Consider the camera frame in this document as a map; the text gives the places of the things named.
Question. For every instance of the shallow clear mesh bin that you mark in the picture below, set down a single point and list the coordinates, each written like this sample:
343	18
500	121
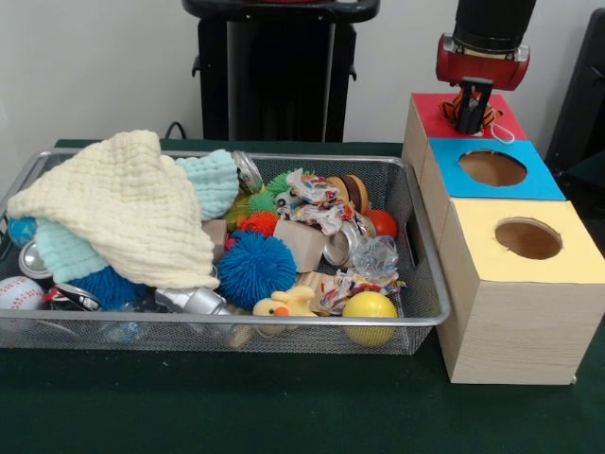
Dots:
189	339

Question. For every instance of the white baseball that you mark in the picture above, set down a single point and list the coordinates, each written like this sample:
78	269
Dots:
19	293

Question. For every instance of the dark green tablecloth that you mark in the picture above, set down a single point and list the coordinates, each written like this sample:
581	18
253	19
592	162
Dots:
593	170
283	406

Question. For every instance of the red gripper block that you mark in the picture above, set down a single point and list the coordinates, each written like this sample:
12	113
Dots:
479	68

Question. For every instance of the mint green cloth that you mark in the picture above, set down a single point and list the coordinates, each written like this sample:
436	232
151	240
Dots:
66	255

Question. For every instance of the yellow ball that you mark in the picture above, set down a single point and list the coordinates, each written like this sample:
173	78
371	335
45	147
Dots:
369	309

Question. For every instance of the silver plastic toy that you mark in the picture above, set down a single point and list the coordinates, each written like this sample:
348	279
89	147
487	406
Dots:
198	300

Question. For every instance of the cream muslin cloth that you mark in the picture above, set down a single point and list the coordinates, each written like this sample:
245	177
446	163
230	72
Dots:
123	208

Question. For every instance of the yellow duck plush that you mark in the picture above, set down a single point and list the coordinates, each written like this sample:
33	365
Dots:
281	306

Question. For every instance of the orange striped tiger plush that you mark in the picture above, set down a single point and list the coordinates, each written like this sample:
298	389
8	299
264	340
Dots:
450	109

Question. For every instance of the wooden three-hole sorting box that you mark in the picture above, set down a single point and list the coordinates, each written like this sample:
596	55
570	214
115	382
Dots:
520	331

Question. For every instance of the blue globe ball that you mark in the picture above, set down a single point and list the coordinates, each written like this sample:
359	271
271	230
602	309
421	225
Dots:
21	232

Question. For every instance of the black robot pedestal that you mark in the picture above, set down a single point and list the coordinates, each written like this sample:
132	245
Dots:
283	71

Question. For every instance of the brown striped burger toy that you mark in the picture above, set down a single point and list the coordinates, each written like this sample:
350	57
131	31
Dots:
352	189

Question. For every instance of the black stand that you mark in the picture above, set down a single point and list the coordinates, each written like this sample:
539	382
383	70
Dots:
581	94

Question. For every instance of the red-orange ball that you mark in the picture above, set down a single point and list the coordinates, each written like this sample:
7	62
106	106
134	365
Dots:
382	223

